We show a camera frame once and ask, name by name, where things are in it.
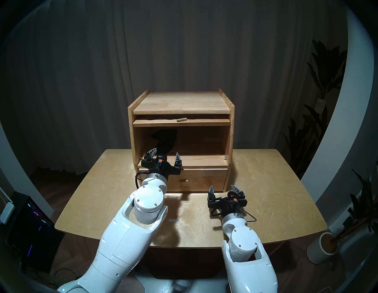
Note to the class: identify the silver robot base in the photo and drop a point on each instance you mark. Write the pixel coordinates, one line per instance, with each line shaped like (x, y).
(183, 285)

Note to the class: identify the white box device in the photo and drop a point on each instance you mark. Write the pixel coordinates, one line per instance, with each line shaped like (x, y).
(6, 212)

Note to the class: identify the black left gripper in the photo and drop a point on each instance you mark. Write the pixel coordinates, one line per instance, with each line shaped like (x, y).
(149, 164)

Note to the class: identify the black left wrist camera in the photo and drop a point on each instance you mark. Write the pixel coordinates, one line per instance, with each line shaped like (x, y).
(160, 162)

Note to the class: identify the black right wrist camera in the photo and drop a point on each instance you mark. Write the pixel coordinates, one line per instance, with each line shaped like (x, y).
(232, 198)

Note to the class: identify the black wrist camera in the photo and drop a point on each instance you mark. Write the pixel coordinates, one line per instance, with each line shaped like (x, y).
(160, 162)
(232, 198)

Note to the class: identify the small dark potted plant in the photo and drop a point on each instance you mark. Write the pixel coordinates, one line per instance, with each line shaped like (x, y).
(361, 212)

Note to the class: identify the white round plant pot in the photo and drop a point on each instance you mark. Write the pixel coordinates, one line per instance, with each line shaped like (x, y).
(317, 251)

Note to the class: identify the wide white curved arch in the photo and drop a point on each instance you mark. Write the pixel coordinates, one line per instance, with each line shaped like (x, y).
(348, 103)

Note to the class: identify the tall dark leafy plant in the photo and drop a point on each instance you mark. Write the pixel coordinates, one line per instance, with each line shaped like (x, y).
(327, 71)

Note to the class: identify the grey curtain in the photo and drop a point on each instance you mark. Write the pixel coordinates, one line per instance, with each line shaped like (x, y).
(177, 44)

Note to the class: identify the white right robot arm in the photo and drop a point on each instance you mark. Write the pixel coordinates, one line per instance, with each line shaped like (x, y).
(245, 245)

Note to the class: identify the wooden cabinet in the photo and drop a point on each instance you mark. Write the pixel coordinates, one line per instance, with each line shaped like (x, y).
(180, 103)

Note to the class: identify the wooden sliding tray with peg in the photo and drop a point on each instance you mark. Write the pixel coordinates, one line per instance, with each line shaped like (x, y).
(153, 123)

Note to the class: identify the black and white sock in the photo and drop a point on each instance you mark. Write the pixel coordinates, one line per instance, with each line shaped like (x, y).
(165, 138)

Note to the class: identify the wooden drawer with peg knob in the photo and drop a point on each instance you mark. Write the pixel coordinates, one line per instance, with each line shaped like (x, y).
(203, 180)

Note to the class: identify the black computer with coloured lights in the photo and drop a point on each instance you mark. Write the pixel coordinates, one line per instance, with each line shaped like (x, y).
(32, 230)

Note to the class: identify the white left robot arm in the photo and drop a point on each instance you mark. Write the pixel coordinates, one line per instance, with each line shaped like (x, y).
(124, 245)

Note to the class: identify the white plant label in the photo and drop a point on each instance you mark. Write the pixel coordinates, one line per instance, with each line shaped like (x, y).
(320, 105)

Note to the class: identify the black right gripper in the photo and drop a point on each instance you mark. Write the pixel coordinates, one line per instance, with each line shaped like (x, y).
(221, 204)

